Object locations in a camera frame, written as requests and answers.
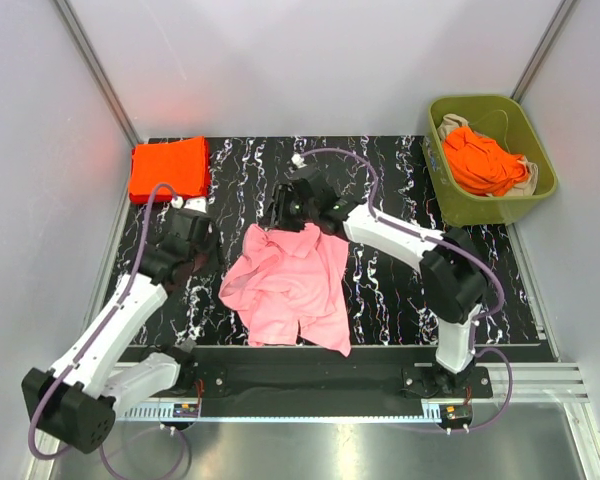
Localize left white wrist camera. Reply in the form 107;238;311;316
170;196;208;214

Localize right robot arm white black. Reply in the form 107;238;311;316
259;166;487;397

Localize left small circuit board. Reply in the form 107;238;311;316
173;402;200;418

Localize pink t shirt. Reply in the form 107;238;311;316
219;224;351;357

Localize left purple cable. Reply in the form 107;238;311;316
27;182;191;479

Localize purple cable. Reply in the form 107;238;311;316
27;182;191;479
299;147;514;431

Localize olive green plastic bin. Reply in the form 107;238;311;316
423;94;558;227

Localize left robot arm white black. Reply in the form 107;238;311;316
21;198;220;459

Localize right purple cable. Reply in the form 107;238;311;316
299;147;514;431

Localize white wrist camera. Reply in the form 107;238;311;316
291;153;306;170
170;196;208;214

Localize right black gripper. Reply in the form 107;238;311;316
259;183;318;234

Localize black marbled table mat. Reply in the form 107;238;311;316
133;136;540;346

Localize right small circuit board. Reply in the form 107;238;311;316
443;404;472;420

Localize aluminium rail frame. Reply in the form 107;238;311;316
115;364;588;430

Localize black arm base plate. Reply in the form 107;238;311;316
154;346;493;400

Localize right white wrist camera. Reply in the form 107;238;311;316
291;153;306;170

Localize orange t shirt in bin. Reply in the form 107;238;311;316
442;126;531;197

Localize small circuit board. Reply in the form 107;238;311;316
443;404;472;420
173;402;200;418

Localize folded orange t shirt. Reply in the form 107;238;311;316
128;136;211;205

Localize beige t shirt in bin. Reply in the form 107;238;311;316
437;114;539;197

